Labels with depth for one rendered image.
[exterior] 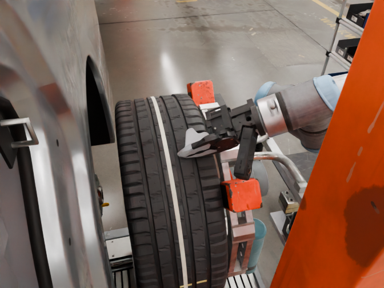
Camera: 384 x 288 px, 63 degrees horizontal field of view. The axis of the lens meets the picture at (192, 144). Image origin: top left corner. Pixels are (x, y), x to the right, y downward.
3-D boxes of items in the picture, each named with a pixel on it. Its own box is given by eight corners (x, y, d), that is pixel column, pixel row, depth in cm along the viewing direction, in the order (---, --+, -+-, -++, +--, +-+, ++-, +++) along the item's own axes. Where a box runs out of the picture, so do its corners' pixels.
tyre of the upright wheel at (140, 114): (106, 99, 67) (150, 371, 76) (212, 86, 71) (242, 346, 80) (118, 102, 131) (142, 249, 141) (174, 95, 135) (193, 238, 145)
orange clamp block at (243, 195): (219, 182, 81) (228, 183, 73) (247, 176, 83) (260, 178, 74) (223, 208, 81) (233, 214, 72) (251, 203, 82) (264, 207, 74)
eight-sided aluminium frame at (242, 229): (188, 182, 146) (187, 79, 110) (202, 180, 147) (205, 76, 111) (223, 300, 106) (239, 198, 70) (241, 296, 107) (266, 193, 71)
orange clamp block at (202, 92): (189, 110, 108) (186, 84, 107) (211, 107, 109) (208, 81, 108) (193, 110, 101) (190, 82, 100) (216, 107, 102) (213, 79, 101)
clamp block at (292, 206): (276, 201, 97) (280, 190, 94) (303, 196, 99) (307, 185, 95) (284, 214, 94) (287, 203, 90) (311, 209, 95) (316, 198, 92)
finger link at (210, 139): (195, 146, 75) (230, 134, 72) (197, 153, 74) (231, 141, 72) (188, 140, 71) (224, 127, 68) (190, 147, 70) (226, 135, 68)
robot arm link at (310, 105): (349, 122, 67) (348, 95, 59) (291, 141, 71) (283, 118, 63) (332, 90, 72) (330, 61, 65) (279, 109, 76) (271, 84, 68)
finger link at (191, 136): (174, 137, 78) (208, 124, 75) (179, 159, 75) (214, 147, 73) (168, 133, 75) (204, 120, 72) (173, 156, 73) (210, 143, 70)
